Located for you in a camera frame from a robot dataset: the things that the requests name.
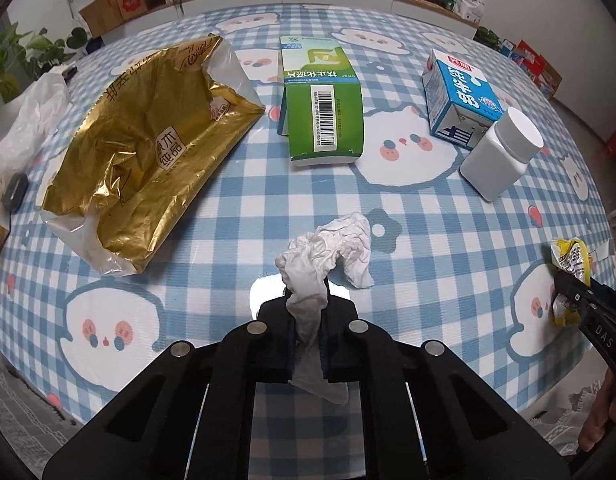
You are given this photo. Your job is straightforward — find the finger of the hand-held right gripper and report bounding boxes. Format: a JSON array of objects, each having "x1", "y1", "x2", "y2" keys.
[
  {"x1": 562, "y1": 292, "x2": 596, "y2": 319},
  {"x1": 552, "y1": 270, "x2": 616, "y2": 311}
]

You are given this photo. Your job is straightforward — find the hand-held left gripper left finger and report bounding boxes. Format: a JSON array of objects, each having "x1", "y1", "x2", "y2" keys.
[{"x1": 42, "y1": 304, "x2": 295, "y2": 480}]

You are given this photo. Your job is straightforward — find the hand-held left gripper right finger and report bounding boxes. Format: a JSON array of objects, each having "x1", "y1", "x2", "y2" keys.
[{"x1": 323, "y1": 300, "x2": 571, "y2": 480}]

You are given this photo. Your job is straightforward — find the yellow snack packet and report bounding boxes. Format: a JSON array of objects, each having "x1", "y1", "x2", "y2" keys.
[{"x1": 550, "y1": 237, "x2": 596, "y2": 328}]

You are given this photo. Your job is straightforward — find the white tissue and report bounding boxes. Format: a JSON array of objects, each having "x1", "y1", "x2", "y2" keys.
[{"x1": 275, "y1": 211, "x2": 375, "y2": 406}]

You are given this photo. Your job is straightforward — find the white pill bottle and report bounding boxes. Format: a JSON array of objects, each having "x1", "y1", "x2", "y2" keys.
[{"x1": 459, "y1": 106, "x2": 545, "y2": 202}]

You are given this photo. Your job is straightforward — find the green medicine box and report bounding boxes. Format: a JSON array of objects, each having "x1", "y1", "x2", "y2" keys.
[{"x1": 278, "y1": 35, "x2": 365, "y2": 168}]

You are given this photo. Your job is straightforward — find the gold foil bag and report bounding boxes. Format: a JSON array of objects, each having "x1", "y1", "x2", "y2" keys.
[{"x1": 39, "y1": 34, "x2": 266, "y2": 277}]

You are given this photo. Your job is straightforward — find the blue white milk carton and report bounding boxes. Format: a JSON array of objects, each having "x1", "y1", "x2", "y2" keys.
[{"x1": 422, "y1": 49, "x2": 506, "y2": 151}]

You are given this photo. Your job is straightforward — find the person's right hand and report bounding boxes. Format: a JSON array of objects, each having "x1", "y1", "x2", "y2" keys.
[{"x1": 578, "y1": 367, "x2": 616, "y2": 456}]

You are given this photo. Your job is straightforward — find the grey patterned cloth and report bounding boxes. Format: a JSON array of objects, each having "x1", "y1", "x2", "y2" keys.
[
  {"x1": 0, "y1": 350, "x2": 84, "y2": 426},
  {"x1": 525, "y1": 385, "x2": 603, "y2": 461}
]

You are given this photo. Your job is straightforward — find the blue checked tablecloth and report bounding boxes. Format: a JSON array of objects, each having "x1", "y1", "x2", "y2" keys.
[{"x1": 0, "y1": 2, "x2": 616, "y2": 466}]

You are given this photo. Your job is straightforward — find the red yellow printed box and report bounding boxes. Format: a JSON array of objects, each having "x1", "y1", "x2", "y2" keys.
[{"x1": 515, "y1": 40, "x2": 563, "y2": 98}]

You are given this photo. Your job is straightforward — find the small green potted plant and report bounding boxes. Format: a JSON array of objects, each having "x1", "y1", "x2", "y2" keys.
[{"x1": 475, "y1": 25, "x2": 502, "y2": 51}]

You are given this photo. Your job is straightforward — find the white sack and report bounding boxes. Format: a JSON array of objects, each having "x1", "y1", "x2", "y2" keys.
[{"x1": 455, "y1": 0, "x2": 487, "y2": 23}]

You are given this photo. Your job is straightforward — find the black key fob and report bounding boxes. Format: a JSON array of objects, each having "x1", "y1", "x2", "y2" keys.
[{"x1": 2, "y1": 172, "x2": 30, "y2": 210}]

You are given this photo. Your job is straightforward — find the white plastic bag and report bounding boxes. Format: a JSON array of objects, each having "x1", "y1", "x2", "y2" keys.
[{"x1": 0, "y1": 71, "x2": 71, "y2": 176}]

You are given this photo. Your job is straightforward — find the brown cardboard box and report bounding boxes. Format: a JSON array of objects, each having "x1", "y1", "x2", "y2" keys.
[{"x1": 79, "y1": 0, "x2": 124, "y2": 38}]

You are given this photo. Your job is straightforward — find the green pothos plant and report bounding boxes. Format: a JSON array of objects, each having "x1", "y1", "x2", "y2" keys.
[{"x1": 0, "y1": 25, "x2": 89, "y2": 121}]

